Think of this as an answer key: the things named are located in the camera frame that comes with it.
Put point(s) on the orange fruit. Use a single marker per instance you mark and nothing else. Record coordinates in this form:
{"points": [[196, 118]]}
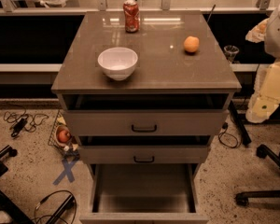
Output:
{"points": [[191, 44]]}

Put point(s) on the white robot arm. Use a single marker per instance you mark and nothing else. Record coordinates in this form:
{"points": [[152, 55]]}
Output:
{"points": [[272, 37]]}

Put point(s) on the grey drawer cabinet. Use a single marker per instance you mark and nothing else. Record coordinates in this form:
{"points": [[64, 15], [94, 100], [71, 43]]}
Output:
{"points": [[166, 77]]}

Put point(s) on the open bottom drawer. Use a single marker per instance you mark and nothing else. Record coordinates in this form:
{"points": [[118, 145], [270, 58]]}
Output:
{"points": [[143, 194]]}

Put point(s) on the white ceramic bowl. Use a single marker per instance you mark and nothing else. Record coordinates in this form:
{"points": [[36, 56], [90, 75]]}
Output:
{"points": [[118, 63]]}

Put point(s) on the red apple in basket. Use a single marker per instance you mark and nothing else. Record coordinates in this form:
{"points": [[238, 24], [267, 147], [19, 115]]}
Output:
{"points": [[63, 136]]}

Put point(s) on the blue tape cross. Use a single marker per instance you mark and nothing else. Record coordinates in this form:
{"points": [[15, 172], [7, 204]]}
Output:
{"points": [[67, 171]]}

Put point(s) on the red soda can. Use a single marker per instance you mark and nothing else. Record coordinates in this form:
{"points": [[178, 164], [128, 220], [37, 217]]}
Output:
{"points": [[131, 14]]}

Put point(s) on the clear plastic cup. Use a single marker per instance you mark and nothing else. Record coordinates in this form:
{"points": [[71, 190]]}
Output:
{"points": [[230, 52]]}

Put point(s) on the black stand bottom left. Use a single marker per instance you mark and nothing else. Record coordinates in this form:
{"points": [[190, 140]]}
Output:
{"points": [[6, 203]]}

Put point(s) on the top drawer with handle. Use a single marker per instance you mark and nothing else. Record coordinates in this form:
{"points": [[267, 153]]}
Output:
{"points": [[144, 123]]}

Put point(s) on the drawer with handle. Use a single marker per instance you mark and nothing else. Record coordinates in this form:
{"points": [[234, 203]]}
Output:
{"points": [[142, 154], [144, 123]]}

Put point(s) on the middle drawer with handle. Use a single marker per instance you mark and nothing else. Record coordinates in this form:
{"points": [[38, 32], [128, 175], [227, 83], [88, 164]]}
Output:
{"points": [[142, 154]]}

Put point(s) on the black wire basket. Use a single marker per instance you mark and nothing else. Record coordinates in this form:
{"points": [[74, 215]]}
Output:
{"points": [[68, 149]]}

